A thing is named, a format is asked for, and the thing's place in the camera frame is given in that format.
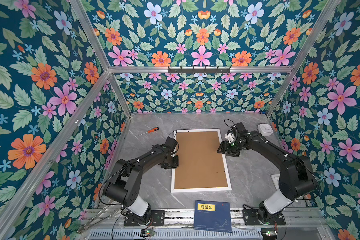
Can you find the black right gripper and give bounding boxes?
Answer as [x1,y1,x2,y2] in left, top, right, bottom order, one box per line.
[215,139,244,156]

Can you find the white picture frame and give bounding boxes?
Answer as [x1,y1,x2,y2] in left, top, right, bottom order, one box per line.
[170,128,232,193]

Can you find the brown frame backing board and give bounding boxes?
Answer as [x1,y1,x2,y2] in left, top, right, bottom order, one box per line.
[173,131,229,190]

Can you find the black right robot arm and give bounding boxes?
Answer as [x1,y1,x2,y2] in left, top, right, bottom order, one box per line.
[217,123,318,222]

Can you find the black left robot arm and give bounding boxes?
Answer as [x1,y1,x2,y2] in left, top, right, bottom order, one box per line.
[103,137,179,217]

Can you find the white round device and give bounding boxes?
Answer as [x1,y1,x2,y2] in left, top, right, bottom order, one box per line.
[257,123,274,137]

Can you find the blue booklet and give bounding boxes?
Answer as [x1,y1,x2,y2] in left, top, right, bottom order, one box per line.
[194,200,232,233]

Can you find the small circuit board left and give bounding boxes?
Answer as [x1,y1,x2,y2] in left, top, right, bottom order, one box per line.
[140,230,156,238]

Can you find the small circuit board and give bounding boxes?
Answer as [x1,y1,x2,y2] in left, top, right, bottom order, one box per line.
[261,231,278,240]
[140,230,156,238]

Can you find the small circuit board right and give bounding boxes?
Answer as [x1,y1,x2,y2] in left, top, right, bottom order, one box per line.
[261,231,278,240]

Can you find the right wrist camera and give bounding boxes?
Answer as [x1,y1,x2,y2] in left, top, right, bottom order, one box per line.
[225,132,236,143]

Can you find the orange handled screwdriver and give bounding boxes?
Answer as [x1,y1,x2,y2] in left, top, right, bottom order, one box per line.
[140,127,160,136]

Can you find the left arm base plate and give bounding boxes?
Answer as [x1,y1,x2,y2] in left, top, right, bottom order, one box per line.
[124,210,166,227]

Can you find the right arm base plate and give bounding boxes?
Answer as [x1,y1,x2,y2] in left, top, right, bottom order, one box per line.
[242,205,286,226]

